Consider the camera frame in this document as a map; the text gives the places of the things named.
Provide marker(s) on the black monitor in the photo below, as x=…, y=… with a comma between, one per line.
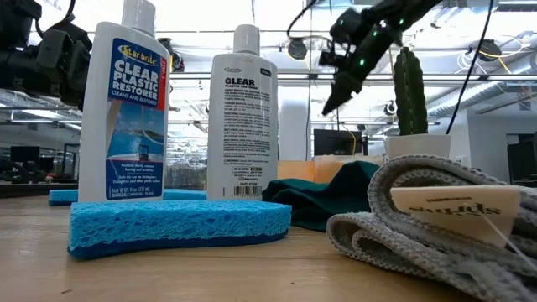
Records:
x=335, y=142
x=25, y=154

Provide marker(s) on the green cactus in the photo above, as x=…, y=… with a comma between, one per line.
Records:
x=409, y=96

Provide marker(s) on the orange plastic bin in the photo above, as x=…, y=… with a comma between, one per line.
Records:
x=295, y=171

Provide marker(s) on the black metal rig frame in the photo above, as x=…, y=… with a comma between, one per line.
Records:
x=25, y=189

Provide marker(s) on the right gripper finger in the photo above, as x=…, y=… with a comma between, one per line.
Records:
x=342, y=92

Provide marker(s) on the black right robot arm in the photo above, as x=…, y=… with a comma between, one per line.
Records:
x=411, y=10

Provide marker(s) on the white plastic restorer bottle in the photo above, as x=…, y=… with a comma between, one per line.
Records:
x=243, y=126
x=100, y=126

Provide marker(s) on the paper cloth tag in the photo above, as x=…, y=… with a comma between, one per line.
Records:
x=453, y=218

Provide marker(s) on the grey waffle cloth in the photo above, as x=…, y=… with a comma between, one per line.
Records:
x=419, y=268

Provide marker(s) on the dark green cloth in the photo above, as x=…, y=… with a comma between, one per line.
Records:
x=319, y=197

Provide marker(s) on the orange cloth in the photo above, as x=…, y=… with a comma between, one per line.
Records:
x=331, y=172

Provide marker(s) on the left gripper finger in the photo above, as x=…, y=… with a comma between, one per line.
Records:
x=65, y=63

